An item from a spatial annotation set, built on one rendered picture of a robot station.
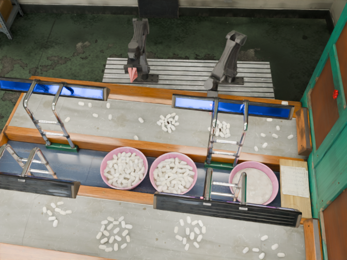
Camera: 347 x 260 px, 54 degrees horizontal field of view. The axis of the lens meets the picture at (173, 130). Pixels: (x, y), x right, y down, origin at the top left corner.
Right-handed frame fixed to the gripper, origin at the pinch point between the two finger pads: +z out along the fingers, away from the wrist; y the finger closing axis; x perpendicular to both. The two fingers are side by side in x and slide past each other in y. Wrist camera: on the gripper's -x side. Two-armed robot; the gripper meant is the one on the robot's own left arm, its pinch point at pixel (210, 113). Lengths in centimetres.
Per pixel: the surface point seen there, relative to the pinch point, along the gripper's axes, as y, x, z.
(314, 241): 54, -57, 50
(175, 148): -17.8, -19.3, 20.9
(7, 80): -111, -38, -9
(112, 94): -64, 3, -6
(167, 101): -28.4, 3.7, -4.7
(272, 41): 58, 162, -72
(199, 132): -5.6, -7.9, 11.5
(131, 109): -50, 0, 2
